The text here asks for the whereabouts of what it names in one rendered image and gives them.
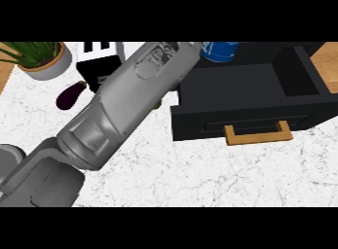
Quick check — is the black drawer front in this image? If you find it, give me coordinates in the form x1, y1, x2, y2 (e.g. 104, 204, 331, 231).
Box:
170, 91, 338, 142

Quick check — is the black open drawer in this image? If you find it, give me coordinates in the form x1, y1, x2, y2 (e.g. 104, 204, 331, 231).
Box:
170, 46, 338, 142

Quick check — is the blue can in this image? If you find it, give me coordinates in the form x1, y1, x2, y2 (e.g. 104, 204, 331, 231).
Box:
198, 41, 241, 63

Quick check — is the black cabinet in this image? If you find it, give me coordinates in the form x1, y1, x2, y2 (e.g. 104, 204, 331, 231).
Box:
194, 41, 327, 70

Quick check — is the small green vegetable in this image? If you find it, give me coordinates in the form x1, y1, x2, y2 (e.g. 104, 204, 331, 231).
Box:
151, 98, 164, 111

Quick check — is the purple eggplant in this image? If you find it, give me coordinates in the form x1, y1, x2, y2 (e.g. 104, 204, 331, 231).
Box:
55, 80, 88, 111

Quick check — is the green plant in grey pot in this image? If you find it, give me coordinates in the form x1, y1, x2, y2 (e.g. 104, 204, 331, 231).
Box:
0, 41, 76, 82

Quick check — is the wooden drawer handle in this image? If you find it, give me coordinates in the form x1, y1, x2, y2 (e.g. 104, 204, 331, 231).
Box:
223, 120, 296, 147

